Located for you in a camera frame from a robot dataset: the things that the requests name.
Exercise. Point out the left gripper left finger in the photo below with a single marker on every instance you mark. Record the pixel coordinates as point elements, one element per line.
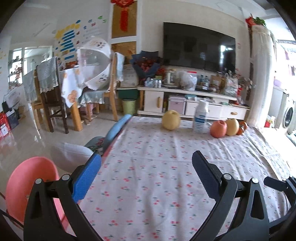
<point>41,218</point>

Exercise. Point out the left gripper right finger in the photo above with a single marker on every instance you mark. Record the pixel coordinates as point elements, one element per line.
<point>239,212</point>

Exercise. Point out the white cushioned stool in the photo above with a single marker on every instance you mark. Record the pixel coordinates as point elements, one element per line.
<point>69,156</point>

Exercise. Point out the small orange persimmon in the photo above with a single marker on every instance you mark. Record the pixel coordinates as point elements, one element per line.
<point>242,128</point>

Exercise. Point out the white washing machine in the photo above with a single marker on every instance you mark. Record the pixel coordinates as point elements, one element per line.
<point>284,107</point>

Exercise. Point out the yellow apple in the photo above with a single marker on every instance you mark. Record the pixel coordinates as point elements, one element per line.
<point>232,126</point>

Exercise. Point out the red apple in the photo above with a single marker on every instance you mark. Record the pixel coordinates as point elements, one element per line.
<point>218,129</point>

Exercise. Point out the white plastic bottle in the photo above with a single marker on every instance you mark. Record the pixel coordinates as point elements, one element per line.
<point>200,117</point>

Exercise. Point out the floral white tablecloth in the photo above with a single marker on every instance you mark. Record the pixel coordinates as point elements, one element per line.
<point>147,188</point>

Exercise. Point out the red boxes stack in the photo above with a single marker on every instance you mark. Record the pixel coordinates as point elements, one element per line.
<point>4,125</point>

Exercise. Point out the yellow pear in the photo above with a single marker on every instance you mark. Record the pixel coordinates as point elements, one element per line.
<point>171,120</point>

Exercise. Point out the pink storage box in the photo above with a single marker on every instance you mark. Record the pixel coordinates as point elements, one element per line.
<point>176,103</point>

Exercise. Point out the green waste bin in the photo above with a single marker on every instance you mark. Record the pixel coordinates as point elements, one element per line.
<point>129,106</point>

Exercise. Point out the dining table with cloth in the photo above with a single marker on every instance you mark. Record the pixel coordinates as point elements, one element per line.
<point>72,88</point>

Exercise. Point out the light wooden chair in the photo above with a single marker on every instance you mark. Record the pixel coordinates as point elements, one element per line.
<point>108,90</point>

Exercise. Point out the dark wooden chair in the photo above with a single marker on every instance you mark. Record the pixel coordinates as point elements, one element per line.
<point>49,88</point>

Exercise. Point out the white standing air conditioner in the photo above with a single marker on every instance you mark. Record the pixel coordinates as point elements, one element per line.
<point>263,60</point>

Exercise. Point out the white TV cabinet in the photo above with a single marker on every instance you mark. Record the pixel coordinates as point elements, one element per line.
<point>154,99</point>

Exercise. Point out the white mesh food cover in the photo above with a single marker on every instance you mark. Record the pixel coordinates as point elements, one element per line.
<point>94,60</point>

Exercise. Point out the black television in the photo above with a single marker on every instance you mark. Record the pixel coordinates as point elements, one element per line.
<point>197,47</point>

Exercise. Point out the dark flower bouquet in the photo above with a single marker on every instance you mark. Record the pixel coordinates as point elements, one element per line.
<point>146,64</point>

